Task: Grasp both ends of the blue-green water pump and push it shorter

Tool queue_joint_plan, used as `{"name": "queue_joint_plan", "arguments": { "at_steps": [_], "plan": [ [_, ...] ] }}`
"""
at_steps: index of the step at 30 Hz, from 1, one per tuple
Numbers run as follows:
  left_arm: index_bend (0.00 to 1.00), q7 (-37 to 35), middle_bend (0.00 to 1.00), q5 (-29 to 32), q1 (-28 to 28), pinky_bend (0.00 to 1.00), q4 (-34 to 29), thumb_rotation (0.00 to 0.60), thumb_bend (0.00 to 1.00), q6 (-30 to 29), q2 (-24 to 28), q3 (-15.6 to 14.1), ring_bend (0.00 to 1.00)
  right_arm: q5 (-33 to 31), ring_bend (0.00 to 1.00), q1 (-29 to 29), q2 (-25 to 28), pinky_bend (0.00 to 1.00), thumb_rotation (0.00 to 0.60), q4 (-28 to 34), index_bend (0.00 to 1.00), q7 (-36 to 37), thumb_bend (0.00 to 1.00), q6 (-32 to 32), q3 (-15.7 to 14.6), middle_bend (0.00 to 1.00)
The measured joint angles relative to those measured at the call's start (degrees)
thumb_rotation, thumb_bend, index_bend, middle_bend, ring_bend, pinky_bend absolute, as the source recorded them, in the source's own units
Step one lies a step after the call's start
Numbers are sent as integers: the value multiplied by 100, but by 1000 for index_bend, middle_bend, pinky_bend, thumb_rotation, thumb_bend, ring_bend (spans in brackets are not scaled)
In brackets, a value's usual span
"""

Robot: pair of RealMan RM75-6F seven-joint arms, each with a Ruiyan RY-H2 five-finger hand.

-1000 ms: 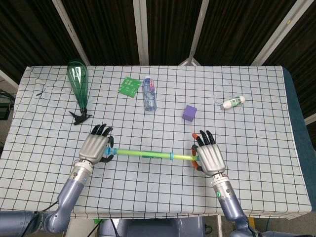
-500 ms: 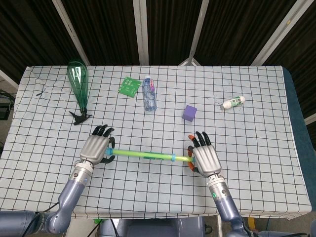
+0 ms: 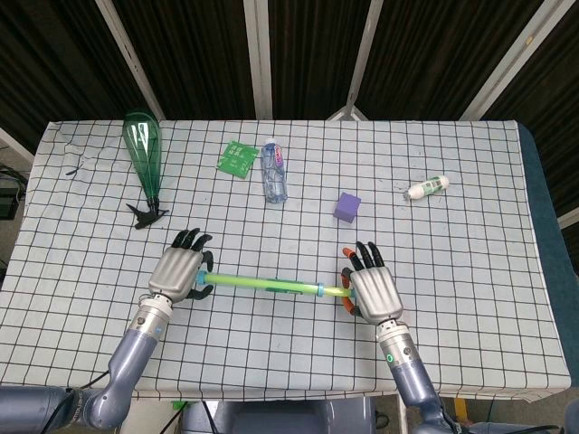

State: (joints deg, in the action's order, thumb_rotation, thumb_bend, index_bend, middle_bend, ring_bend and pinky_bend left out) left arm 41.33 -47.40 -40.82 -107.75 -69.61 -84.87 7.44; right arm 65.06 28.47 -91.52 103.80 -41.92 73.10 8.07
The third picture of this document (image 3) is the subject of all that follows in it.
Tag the blue green water pump toy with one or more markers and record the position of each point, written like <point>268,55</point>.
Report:
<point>244,281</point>

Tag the small white bottle green label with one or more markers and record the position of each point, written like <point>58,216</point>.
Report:
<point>427,187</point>

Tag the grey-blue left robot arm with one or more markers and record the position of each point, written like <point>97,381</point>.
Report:
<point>131,352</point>

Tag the clear blue water bottle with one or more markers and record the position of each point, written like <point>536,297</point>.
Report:
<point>274,176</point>

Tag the green flat packet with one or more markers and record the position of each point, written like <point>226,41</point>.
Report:
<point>236,158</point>

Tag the black equipment box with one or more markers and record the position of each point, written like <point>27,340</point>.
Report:
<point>9,199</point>

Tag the green spray bottle black trigger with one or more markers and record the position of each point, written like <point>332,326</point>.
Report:
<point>145,149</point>

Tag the white frame post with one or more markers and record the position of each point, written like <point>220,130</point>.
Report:
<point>259,59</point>
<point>131,59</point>
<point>511,59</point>
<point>362,59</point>

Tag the white black-checked tablecloth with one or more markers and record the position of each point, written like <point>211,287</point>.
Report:
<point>289,352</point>

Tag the grey robot torso base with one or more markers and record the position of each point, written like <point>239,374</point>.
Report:
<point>280,418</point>

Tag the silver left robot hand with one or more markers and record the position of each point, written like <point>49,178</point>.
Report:
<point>176,271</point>

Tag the silver right hand orange fingertips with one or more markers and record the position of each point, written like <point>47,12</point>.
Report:
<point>375,289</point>

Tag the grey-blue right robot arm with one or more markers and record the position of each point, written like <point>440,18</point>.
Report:
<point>409,370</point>

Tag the purple foam cube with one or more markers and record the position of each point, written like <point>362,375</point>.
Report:
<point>347,208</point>

